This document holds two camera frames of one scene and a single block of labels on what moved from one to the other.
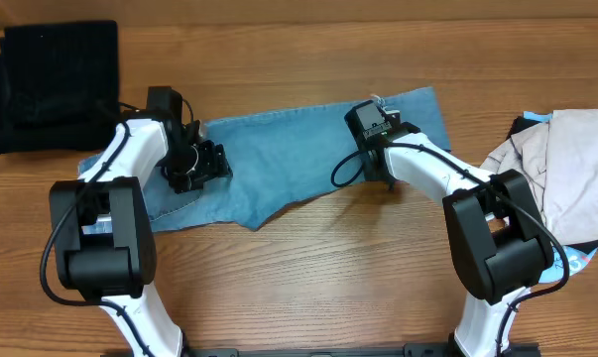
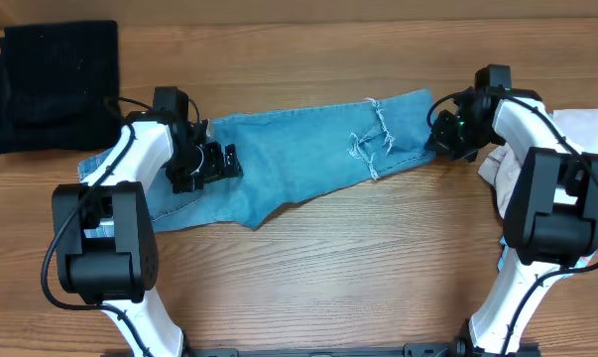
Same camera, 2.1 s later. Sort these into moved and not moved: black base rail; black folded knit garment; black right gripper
Moved: black right gripper
Not moved: black base rail; black folded knit garment
